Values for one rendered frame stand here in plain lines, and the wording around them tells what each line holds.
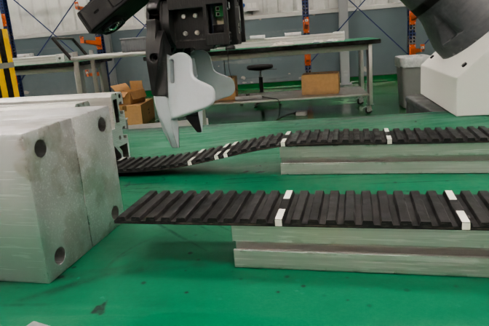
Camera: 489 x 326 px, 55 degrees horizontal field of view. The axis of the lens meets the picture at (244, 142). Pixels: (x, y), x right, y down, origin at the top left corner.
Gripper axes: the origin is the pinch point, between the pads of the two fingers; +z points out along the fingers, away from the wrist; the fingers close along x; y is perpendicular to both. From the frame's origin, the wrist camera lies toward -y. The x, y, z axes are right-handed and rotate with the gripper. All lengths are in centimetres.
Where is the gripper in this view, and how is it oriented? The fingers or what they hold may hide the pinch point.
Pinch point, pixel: (180, 129)
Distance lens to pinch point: 50.8
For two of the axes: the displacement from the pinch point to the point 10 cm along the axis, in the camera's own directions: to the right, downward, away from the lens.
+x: 2.2, -2.4, 9.4
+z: 0.8, 9.7, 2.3
